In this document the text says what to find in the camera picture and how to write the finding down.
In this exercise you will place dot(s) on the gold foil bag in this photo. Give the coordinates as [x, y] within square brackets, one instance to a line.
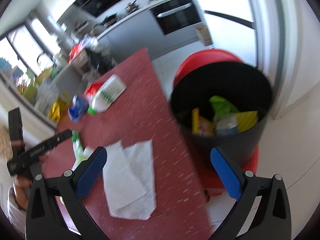
[57, 109]

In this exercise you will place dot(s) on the clear plastic bag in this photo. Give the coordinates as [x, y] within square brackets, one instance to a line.
[47, 94]

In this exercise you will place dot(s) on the blue grey bandage box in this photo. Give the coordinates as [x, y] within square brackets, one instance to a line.
[226, 125]

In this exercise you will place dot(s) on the green snack wrapper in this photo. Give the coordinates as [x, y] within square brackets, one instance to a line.
[222, 107]

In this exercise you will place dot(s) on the person's left hand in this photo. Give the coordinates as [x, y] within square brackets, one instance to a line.
[20, 183]

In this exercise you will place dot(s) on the black built-in oven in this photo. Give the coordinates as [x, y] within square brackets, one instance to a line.
[174, 15]

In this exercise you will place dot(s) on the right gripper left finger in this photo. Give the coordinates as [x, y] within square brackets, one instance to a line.
[76, 185]

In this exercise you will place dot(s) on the grey kitchen cabinets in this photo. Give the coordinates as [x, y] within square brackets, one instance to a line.
[136, 32]

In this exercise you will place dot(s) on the green hand cream tube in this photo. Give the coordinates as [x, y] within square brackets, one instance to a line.
[80, 153]

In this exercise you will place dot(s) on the cardboard box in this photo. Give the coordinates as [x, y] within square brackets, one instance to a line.
[203, 34]

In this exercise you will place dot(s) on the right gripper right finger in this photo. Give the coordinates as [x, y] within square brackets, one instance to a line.
[239, 186]

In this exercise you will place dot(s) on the dark cooking pot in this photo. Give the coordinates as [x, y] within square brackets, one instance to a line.
[131, 7]

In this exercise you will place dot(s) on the black plastic bag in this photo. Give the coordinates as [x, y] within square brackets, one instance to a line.
[99, 63]

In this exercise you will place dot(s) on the black trash bin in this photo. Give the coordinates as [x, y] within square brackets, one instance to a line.
[242, 85]

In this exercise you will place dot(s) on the blue crumpled wrapper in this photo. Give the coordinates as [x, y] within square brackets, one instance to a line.
[78, 108]

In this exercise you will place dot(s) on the pink lattice basket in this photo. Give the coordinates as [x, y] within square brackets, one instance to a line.
[78, 57]

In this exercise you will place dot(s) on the black frying pan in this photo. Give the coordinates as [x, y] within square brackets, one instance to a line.
[109, 20]

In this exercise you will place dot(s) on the white refrigerator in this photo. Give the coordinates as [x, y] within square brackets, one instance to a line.
[231, 26]

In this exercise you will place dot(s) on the green plastic basket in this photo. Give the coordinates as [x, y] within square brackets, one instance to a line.
[30, 92]

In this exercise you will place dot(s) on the red white crumpled wrapper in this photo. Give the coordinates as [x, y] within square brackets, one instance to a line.
[91, 90]

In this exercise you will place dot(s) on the white bottle green cap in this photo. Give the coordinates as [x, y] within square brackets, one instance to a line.
[106, 95]

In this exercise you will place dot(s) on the yellow snack packet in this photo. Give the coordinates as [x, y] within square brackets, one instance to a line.
[201, 126]

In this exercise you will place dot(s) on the white paper towel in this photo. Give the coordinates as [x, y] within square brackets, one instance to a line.
[129, 180]

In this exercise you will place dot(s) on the yellow foam fruit net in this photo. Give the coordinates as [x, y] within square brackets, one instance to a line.
[246, 120]

